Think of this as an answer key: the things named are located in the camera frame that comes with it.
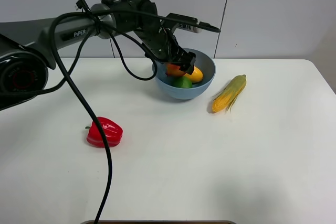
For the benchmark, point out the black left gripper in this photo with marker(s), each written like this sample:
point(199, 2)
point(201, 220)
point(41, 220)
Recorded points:
point(164, 47)

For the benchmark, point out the red yellow apple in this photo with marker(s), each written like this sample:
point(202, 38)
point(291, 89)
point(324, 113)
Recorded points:
point(173, 70)

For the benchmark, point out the yellow mango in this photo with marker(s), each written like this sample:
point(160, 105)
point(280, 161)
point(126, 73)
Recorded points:
point(196, 76)

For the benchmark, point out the green lime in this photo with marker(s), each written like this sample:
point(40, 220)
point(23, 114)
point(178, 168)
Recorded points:
point(182, 82)

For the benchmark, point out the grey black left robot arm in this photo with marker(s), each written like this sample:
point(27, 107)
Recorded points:
point(29, 49)

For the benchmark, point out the blue plastic bowl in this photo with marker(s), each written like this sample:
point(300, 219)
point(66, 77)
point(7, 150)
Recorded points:
point(203, 62)

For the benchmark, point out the corn cob with husk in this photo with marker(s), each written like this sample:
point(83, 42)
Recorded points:
point(228, 96)

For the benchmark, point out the red bell pepper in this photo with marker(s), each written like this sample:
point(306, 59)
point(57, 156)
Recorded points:
point(112, 131)

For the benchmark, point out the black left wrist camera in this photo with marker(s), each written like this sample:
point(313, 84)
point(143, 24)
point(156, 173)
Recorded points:
point(172, 26)

